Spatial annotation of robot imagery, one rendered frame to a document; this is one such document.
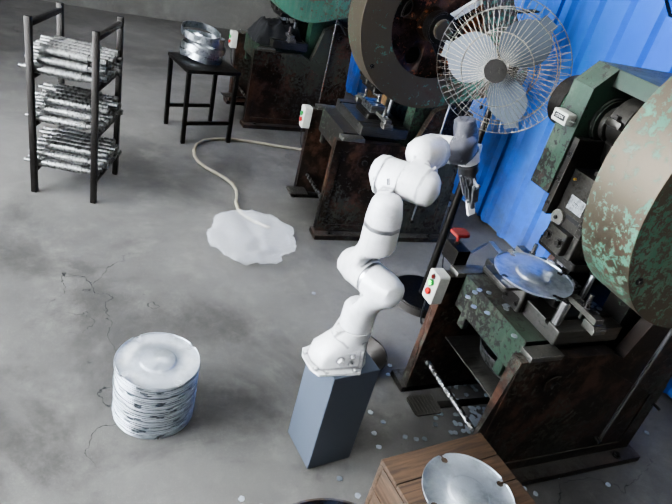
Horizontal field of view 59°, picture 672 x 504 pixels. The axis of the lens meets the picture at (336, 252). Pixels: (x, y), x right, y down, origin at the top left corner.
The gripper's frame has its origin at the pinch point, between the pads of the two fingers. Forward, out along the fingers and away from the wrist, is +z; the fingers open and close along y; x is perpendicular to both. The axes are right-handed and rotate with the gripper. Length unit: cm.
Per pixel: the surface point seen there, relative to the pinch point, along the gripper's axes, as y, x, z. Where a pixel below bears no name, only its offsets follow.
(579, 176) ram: 28.6, 25.7, -19.6
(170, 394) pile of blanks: 21, -128, 12
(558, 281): 37.6, 13.2, 15.6
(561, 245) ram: 37.5, 13.4, -1.3
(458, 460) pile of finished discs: 73, -48, 34
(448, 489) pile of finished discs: 83, -56, 29
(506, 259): 23.4, 1.0, 9.9
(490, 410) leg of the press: 58, -27, 42
